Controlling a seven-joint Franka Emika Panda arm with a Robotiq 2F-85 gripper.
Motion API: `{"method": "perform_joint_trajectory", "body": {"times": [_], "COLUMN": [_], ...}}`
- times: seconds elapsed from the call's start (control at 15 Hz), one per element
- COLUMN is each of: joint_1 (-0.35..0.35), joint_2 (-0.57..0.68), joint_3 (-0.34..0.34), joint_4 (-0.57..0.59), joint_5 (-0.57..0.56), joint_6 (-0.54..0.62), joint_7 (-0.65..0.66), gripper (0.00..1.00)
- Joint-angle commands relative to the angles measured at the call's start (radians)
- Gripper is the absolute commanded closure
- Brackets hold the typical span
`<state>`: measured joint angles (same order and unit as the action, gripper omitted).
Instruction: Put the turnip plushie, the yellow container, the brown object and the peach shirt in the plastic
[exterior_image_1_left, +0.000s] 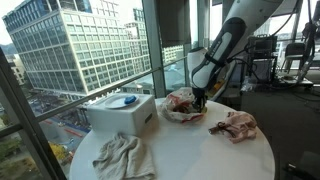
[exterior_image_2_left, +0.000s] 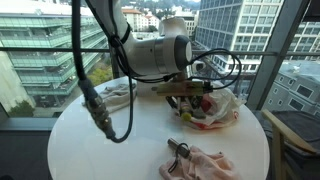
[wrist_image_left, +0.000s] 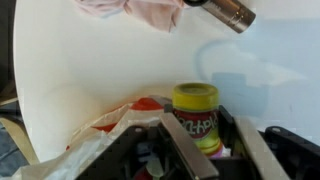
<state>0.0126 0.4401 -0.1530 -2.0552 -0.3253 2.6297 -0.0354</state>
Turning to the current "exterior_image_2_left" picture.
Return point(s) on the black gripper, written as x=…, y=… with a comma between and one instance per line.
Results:
x=185, y=98

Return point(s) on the yellow play dough container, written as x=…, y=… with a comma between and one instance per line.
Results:
x=186, y=116

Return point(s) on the peach shirt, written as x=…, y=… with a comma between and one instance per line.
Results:
x=206, y=166

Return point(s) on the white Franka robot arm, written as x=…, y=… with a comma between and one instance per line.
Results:
x=150, y=56

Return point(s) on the white red plastic bag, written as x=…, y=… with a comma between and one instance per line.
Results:
x=220, y=110

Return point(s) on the beige towel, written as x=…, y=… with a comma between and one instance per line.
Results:
x=116, y=95

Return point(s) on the wooden chair with grey cushion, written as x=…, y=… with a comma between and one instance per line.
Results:
x=278, y=140

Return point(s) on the grey window handrail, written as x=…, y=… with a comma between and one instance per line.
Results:
x=33, y=49

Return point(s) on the dark window frame post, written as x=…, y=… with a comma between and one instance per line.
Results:
x=113, y=71

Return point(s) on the grey window post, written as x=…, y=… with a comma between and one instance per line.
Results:
x=276, y=43

